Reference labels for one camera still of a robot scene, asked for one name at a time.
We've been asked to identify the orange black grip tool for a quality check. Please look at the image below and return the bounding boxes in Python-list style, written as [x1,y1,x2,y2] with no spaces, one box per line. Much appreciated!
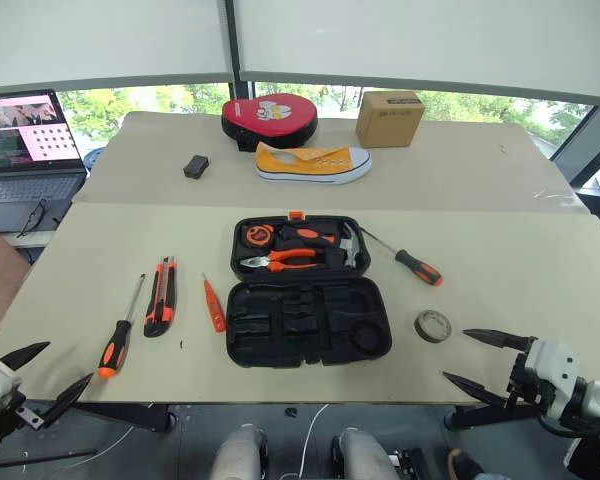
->
[279,225,337,247]

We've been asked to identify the black tool case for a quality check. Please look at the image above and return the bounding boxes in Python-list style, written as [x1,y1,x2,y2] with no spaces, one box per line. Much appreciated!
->
[225,215,394,370]

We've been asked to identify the steel claw hammer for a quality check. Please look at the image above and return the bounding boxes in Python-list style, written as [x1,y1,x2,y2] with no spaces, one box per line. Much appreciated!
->
[329,222,366,270]

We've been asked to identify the small black box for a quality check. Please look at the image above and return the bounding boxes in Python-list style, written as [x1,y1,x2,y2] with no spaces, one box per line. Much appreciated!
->
[182,154,211,180]

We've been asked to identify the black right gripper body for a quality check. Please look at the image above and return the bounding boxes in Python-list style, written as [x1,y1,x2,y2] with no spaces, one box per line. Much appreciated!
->
[506,350,552,415]

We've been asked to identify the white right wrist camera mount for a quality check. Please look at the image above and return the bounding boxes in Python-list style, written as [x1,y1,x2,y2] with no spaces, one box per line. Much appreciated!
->
[522,338,589,422]

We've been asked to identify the dark monitor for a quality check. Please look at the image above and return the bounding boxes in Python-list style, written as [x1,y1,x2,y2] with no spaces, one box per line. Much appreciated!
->
[549,104,600,186]

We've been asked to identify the black electrical tape roll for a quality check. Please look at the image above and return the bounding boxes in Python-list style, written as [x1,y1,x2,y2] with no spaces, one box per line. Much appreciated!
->
[413,309,453,344]

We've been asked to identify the orange handle pliers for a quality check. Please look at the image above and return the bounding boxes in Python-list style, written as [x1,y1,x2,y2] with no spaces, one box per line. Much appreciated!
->
[239,248,317,274]

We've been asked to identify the dark window pillar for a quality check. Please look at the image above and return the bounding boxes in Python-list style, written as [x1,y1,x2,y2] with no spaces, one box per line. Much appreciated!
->
[228,0,256,101]

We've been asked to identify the orange black handle screwdriver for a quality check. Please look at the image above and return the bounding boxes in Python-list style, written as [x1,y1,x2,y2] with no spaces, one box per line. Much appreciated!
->
[358,227,445,287]
[97,273,147,379]

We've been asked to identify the dark shoe with orange trim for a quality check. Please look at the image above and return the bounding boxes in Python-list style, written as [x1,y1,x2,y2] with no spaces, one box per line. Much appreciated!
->
[447,447,486,480]

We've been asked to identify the orange voltage tester pen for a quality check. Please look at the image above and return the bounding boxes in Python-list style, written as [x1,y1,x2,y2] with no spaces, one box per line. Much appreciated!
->
[201,272,228,334]

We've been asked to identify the grey laptop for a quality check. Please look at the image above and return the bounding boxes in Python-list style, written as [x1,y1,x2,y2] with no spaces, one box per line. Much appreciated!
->
[0,88,89,234]

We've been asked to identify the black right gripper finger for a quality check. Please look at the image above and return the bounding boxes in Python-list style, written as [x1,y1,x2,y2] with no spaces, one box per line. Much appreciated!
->
[441,371,512,410]
[461,328,537,352]

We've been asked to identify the yellow canvas sneaker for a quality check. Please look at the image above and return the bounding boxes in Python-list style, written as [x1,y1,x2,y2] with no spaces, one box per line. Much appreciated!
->
[254,141,373,185]

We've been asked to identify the black table frame foot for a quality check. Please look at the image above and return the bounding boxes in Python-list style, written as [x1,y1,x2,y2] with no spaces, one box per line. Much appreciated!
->
[74,402,174,434]
[444,403,541,430]

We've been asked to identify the wide white roller blind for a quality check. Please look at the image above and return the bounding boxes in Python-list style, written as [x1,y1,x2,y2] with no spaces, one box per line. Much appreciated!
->
[232,0,600,106]

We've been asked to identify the black floor device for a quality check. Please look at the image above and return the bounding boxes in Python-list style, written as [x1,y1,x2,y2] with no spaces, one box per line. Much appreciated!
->
[389,448,426,480]

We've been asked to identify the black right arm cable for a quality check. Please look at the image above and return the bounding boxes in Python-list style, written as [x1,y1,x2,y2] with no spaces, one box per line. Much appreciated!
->
[535,413,600,442]

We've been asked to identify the brown cardboard box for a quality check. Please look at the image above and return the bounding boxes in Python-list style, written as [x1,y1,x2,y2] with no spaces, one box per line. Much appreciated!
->
[355,90,426,149]

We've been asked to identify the orange black utility knife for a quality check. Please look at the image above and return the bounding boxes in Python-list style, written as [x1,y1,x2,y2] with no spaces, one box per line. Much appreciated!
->
[143,256,177,338]

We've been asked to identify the grey rounded robot leg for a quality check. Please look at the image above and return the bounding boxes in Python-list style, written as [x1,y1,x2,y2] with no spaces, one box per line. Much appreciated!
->
[332,427,399,480]
[209,423,270,480]

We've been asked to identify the black eyeglasses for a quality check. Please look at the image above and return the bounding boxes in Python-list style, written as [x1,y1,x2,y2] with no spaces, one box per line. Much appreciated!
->
[15,198,49,239]

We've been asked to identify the thin white cable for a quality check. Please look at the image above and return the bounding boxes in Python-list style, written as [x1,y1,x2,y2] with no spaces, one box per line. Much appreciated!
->
[298,403,331,480]

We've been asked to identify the red boxing pad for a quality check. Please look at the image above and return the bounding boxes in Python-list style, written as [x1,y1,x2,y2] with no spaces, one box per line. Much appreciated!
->
[221,92,320,152]

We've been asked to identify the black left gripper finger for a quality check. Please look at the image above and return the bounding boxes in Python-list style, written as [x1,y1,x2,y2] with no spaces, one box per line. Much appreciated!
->
[0,341,52,372]
[40,372,96,427]

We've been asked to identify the blue round object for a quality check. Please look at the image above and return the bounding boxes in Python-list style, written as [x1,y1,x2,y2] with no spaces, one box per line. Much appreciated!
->
[82,146,104,174]

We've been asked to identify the orange black tape measure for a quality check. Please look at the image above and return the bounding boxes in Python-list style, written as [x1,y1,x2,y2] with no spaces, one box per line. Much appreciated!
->
[242,224,276,247]

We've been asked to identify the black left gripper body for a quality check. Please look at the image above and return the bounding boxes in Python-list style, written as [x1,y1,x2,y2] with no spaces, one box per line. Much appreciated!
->
[0,387,46,445]

